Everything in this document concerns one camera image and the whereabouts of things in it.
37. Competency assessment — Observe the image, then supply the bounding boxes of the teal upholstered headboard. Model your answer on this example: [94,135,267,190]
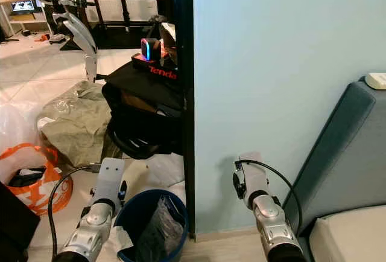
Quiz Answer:
[283,76,386,235]

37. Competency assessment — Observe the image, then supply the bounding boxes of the white crumpled bag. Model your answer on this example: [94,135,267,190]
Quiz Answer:
[133,153,186,193]

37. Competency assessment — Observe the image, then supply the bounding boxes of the black flat object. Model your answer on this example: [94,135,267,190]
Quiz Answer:
[0,181,38,262]

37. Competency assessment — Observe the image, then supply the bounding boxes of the small lit screen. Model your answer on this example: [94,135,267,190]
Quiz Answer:
[10,0,37,14]

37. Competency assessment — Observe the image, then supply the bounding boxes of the white shelf unit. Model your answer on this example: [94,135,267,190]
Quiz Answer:
[0,0,44,38]

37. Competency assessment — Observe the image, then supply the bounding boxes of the blue trash bin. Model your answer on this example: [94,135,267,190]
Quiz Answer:
[113,190,188,262]

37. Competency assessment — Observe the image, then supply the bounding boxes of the beige cardboard box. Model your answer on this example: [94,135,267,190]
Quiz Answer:
[160,22,179,63]

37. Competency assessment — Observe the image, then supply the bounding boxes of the black red Tenda box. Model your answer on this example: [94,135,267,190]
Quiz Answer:
[131,54,182,81]

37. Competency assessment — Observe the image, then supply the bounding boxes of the beige sheeted mattress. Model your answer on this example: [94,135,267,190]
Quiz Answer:
[308,205,386,262]

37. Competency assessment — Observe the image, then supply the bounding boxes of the white crumpled paper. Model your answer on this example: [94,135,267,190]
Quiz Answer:
[109,226,136,257]

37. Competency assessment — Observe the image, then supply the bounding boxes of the white standing machine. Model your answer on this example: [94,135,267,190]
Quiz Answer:
[30,0,100,85]

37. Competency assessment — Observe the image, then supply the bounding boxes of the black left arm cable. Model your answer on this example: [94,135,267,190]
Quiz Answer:
[48,164,101,262]

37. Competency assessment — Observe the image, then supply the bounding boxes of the white plastic bag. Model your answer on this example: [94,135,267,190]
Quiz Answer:
[0,100,40,154]

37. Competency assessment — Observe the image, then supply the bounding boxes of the black pole stand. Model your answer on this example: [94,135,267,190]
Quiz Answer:
[118,0,133,32]

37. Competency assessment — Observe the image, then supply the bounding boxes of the black fabric bag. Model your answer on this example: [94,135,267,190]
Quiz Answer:
[101,62,185,160]

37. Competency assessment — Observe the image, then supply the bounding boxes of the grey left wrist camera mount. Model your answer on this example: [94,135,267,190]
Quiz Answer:
[93,158,126,211]

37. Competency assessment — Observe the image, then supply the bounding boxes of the small white device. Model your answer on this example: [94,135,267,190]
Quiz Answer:
[365,72,386,90]

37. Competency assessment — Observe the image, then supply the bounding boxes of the olive grey plastic bag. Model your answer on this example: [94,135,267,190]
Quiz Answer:
[36,81,115,169]

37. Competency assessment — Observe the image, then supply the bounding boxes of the orange white shopping bag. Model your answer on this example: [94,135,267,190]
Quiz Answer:
[0,142,73,216]

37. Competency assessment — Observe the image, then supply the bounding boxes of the black item in bag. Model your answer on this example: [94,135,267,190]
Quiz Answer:
[9,168,46,187]

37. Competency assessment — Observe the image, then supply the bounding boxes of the black plastic bin liner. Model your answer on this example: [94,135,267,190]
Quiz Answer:
[136,196,185,262]

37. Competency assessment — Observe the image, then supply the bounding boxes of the black speaker glowing ring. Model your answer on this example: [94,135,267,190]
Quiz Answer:
[141,37,162,62]

